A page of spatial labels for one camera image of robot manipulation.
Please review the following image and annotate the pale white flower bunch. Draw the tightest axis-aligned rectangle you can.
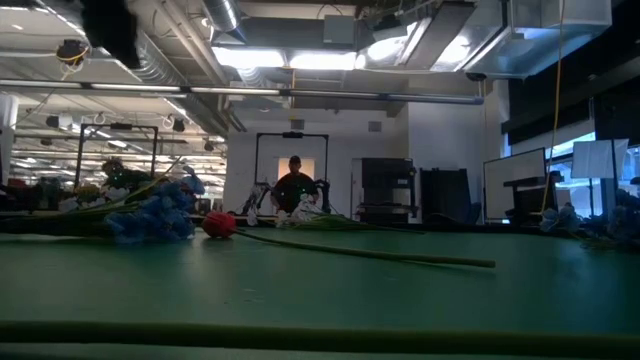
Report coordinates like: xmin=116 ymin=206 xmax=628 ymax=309
xmin=277 ymin=198 xmax=426 ymax=235

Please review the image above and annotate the large silver ventilation duct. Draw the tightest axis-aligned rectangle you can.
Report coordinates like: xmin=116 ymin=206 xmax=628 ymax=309
xmin=462 ymin=0 xmax=614 ymax=81

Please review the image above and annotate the blue flower bunch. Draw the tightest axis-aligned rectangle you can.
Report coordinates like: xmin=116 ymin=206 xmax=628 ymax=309
xmin=0 ymin=166 xmax=207 ymax=246
xmin=538 ymin=188 xmax=640 ymax=252

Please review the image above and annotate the green table mat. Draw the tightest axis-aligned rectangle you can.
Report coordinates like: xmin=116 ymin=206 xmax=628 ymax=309
xmin=0 ymin=227 xmax=640 ymax=360

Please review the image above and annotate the black ceiling-hung device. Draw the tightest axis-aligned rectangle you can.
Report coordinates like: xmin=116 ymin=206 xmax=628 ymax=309
xmin=55 ymin=38 xmax=91 ymax=69

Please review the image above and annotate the black equipment rack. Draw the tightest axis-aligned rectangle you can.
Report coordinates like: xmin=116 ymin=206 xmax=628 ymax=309
xmin=359 ymin=157 xmax=417 ymax=225

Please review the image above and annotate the grey ceiling pipe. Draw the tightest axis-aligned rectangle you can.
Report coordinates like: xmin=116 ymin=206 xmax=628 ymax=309
xmin=0 ymin=78 xmax=485 ymax=106

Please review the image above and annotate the ceiling light panel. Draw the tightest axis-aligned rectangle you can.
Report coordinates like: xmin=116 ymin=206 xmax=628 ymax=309
xmin=212 ymin=47 xmax=359 ymax=71

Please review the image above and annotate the round silver air duct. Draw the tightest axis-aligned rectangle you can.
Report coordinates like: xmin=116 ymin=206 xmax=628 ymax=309
xmin=202 ymin=0 xmax=247 ymax=44

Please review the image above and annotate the black station frame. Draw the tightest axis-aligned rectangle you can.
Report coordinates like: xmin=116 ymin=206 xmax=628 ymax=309
xmin=74 ymin=123 xmax=160 ymax=190
xmin=253 ymin=131 xmax=330 ymax=214

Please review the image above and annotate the black desk with monitor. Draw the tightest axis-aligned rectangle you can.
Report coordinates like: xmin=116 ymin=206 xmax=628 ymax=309
xmin=502 ymin=171 xmax=565 ymax=227

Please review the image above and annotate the white diffuser panel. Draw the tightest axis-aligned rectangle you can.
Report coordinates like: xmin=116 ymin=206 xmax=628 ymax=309
xmin=571 ymin=138 xmax=630 ymax=180

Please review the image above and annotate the red artificial rose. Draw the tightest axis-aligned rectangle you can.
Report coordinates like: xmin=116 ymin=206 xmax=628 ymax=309
xmin=201 ymin=211 xmax=497 ymax=269

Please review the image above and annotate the white board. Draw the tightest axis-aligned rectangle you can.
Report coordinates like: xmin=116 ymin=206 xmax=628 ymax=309
xmin=482 ymin=147 xmax=548 ymax=221

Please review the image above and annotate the yellow hanging cable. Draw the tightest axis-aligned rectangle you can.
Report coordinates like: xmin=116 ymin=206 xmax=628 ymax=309
xmin=538 ymin=0 xmax=565 ymax=216

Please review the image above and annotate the black panel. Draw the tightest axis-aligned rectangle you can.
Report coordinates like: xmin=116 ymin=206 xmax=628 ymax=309
xmin=419 ymin=167 xmax=474 ymax=225

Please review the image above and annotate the person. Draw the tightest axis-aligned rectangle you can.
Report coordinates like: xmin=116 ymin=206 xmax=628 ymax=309
xmin=99 ymin=157 xmax=154 ymax=201
xmin=271 ymin=154 xmax=321 ymax=215

